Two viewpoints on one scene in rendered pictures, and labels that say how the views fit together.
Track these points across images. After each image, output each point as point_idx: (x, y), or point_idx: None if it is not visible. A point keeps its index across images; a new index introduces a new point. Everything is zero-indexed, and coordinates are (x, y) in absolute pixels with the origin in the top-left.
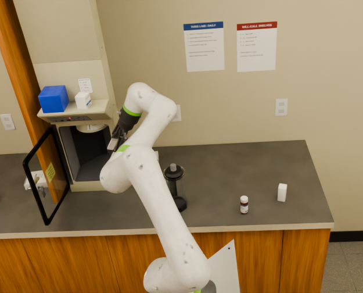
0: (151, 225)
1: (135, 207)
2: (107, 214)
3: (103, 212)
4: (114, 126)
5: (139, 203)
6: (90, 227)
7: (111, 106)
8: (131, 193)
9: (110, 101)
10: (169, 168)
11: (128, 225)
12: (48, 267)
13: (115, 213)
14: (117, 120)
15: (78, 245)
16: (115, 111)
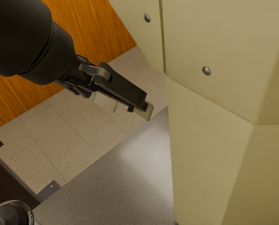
0: (67, 188)
1: (121, 198)
2: (146, 156)
3: (156, 155)
4: (168, 109)
5: (123, 210)
6: (145, 129)
7: (176, 46)
8: (157, 217)
9: (165, 7)
10: (11, 223)
11: (100, 164)
12: None
13: (138, 167)
14: (212, 145)
15: None
16: (210, 106)
